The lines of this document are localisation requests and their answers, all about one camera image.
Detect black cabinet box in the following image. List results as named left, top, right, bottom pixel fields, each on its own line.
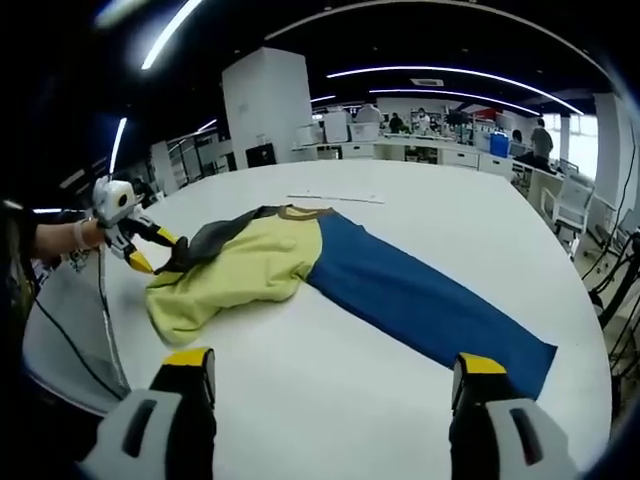
left=244, top=143, right=278, bottom=169

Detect white counter cabinets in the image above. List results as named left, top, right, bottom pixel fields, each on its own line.
left=292, top=138, right=531, bottom=174

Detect white office chair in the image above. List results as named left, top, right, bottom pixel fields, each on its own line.
left=542, top=174, right=597, bottom=254

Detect blue plastic bin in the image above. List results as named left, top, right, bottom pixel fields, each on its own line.
left=489, top=130, right=512, bottom=158

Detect white square pillar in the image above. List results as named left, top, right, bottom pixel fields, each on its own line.
left=222, top=47, right=314, bottom=170
left=594, top=92, right=634, bottom=186

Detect yellow and blue garment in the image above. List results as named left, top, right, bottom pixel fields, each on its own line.
left=144, top=202, right=559, bottom=401

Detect black tripod stand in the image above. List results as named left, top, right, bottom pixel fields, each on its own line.
left=584, top=199, right=640, bottom=334

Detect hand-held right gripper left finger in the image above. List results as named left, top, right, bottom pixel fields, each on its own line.
left=79, top=347, right=219, bottom=480

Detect long ceiling light strip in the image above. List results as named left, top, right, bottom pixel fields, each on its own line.
left=369, top=88, right=542, bottom=116
left=327, top=64, right=575, bottom=114
left=141, top=0, right=202, bottom=71

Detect person's left hand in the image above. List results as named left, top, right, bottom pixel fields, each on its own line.
left=73, top=218, right=108, bottom=251

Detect black cable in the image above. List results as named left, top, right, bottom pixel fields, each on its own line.
left=29, top=243, right=129, bottom=400

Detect short ceiling light strip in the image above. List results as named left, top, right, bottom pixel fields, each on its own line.
left=110, top=117, right=129, bottom=174

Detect white power strip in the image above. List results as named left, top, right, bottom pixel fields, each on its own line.
left=287, top=192, right=386, bottom=206

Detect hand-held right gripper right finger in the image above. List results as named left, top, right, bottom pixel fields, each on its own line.
left=448, top=352, right=579, bottom=480

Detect person's dark clothing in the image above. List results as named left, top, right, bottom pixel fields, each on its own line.
left=0, top=199, right=49, bottom=331

